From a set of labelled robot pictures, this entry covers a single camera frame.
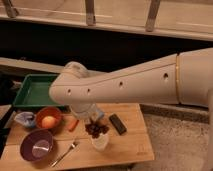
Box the dark grape bunch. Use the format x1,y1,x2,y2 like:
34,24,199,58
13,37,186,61
85,123,109,138

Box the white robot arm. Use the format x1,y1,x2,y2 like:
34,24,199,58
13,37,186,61
49,47,213,171

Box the white paper cup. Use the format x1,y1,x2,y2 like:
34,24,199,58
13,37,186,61
91,134,109,151

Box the blue sponge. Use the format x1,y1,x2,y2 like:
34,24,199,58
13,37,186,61
96,109,104,121

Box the black rectangular block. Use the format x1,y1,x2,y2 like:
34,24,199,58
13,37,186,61
109,114,127,135

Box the red chili pepper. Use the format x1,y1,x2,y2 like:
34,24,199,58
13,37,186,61
68,120,79,132

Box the orange bowl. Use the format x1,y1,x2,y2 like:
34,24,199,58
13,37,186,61
36,106,62,129

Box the silver fork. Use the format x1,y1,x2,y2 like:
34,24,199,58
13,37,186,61
51,141,79,167

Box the yellow round fruit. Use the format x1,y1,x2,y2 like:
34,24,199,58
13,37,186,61
41,116,56,129

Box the green plastic tray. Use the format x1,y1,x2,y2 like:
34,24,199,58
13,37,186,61
13,74,63,109

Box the wooden cutting board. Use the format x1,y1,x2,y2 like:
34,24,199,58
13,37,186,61
0,103,154,171

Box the crumpled blue cloth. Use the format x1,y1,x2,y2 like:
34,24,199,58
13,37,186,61
14,112,36,128

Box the purple bowl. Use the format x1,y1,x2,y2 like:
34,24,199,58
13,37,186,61
20,129,54,162

